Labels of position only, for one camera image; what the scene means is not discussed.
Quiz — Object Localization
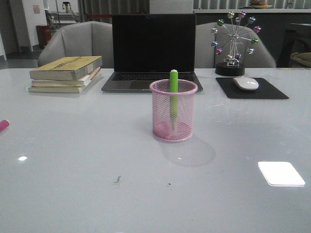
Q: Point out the olive beige sofa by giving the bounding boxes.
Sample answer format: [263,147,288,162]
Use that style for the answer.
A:
[290,52,311,68]

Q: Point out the pink marker pen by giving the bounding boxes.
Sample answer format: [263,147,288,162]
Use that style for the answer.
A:
[0,119,10,132]

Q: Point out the fruit bowl on counter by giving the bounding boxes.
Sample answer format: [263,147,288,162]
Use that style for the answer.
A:
[250,0,272,9]

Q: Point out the top yellow book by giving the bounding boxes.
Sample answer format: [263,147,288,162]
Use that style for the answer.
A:
[30,56,102,81]

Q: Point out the ferris wheel kinetic ornament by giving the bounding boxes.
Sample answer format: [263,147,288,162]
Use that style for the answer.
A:
[210,11,259,76]

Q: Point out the dark side cabinet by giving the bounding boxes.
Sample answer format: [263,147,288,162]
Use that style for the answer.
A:
[277,23,311,67]

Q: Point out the green marker pen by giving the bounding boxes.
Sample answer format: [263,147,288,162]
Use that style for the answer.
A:
[170,69,178,130]

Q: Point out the white computer mouse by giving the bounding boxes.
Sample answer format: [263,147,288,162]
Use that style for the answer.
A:
[233,77,259,91]

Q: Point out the right grey armchair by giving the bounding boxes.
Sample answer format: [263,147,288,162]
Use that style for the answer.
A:
[194,22,276,68]

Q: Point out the pink mesh pen holder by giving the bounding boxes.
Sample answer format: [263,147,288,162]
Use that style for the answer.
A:
[150,79,197,142]

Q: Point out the black mouse pad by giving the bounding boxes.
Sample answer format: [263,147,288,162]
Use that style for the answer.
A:
[216,77,289,100]

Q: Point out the bottom pale book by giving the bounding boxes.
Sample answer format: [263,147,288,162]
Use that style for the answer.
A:
[28,85,86,93]

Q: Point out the red trash bin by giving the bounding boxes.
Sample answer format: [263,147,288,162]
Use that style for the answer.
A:
[36,25,52,49]

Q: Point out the grey laptop black screen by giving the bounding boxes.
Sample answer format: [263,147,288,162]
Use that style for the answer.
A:
[102,14,203,93]

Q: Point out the grey armchair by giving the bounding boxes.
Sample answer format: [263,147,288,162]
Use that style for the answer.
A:
[38,21,114,68]
[194,22,276,68]

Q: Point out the middle white book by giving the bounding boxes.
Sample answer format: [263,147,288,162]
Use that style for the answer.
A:
[32,67,101,87]

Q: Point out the left grey armchair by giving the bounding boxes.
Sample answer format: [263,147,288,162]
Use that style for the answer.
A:
[38,21,114,68]

